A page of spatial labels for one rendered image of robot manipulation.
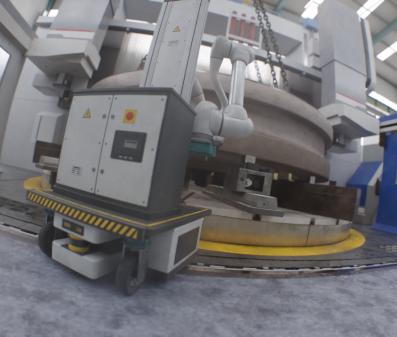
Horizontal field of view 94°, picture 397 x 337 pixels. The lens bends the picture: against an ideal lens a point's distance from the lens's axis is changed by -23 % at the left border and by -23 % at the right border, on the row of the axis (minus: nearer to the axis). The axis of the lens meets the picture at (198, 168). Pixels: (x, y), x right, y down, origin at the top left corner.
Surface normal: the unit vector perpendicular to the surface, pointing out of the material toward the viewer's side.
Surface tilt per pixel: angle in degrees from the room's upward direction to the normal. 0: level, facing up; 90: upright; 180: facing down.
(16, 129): 90
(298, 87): 90
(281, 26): 90
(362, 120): 90
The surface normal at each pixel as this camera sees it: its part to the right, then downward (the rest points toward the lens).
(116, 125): -0.28, -0.09
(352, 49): 0.17, -0.02
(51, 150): 0.53, 0.05
